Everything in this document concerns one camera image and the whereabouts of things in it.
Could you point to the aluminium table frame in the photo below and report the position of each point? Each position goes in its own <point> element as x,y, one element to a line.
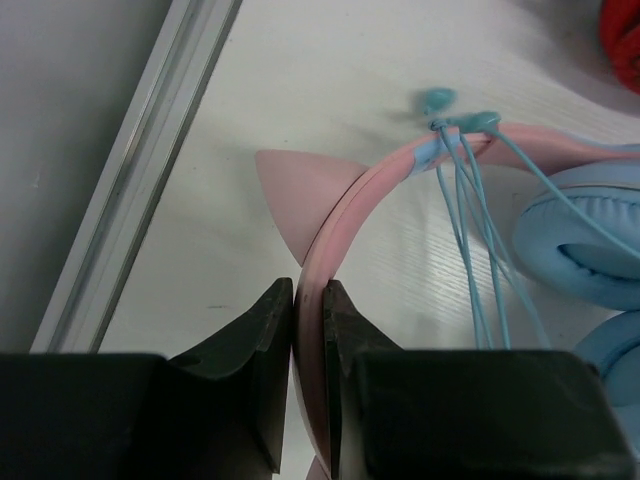
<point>137,169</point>

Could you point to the red black headphones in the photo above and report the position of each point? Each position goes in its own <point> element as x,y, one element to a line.
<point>619,35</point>

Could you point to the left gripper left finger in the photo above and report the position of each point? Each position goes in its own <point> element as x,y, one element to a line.
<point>216,411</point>

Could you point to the pink blue cat-ear headphones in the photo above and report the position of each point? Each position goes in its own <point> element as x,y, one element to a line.
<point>319,203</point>

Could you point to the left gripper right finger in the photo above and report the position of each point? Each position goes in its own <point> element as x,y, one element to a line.
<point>479,414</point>

